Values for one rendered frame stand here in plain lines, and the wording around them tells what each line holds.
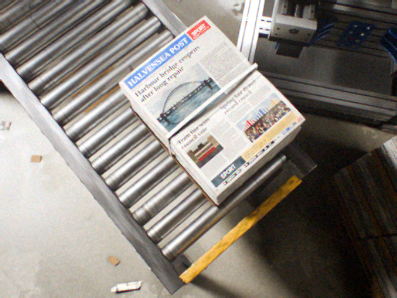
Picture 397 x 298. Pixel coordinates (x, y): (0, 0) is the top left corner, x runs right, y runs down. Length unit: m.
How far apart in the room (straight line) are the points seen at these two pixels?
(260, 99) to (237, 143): 0.13
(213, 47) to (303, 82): 0.96
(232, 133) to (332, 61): 1.16
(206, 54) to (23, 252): 1.40
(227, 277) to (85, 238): 0.68
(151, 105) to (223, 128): 0.18
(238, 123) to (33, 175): 1.36
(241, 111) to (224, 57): 0.15
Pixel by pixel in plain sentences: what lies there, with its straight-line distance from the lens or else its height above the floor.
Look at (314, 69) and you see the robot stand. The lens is 2.03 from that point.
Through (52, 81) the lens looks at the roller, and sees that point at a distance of 1.36.
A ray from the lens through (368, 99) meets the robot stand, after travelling 2.03.
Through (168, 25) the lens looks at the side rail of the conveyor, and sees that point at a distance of 1.37.
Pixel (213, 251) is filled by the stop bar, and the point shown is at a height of 0.82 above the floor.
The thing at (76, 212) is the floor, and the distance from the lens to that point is 2.06.
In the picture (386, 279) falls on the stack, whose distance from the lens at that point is 1.87.
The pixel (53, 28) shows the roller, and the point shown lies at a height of 0.80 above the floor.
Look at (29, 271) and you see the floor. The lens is 2.11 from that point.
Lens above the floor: 1.97
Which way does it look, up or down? 75 degrees down
